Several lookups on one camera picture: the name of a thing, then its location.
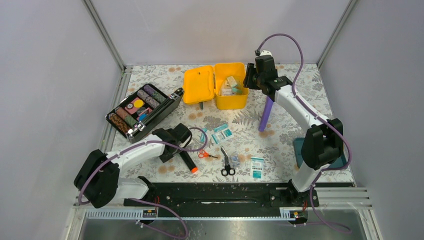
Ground boxed bandage pack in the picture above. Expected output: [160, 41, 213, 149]
[226, 76, 239, 88]

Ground white blue medicine packet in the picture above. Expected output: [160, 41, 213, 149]
[220, 88, 234, 96]

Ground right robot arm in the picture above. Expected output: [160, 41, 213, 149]
[243, 53, 344, 206]

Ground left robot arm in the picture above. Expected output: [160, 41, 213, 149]
[73, 123, 192, 209]

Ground yellow plastic kit box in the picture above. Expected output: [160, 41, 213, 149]
[182, 62, 249, 110]

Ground purple cylindrical tube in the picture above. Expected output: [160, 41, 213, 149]
[258, 96, 274, 132]

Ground teal gauze packet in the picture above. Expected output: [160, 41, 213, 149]
[211, 123, 234, 145]

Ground teal plastic tray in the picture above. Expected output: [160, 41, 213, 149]
[293, 137, 349, 172]

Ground small teal wrapped item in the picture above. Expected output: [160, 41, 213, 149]
[199, 128, 208, 144]

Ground clear bag blue tape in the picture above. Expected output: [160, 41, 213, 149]
[229, 153, 241, 169]

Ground teal dressing packet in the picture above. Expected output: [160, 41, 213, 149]
[250, 157, 265, 179]

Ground black bandage shears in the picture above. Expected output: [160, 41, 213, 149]
[220, 146, 236, 177]

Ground black flashlight orange tip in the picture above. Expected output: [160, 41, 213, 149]
[179, 151, 198, 174]

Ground black poker chip case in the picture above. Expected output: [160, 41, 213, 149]
[105, 83, 184, 144]

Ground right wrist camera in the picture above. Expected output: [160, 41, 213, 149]
[254, 49, 273, 57]

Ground orange handled small scissors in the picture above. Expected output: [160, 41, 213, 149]
[197, 149, 219, 159]

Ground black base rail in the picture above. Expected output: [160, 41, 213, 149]
[143, 182, 320, 219]

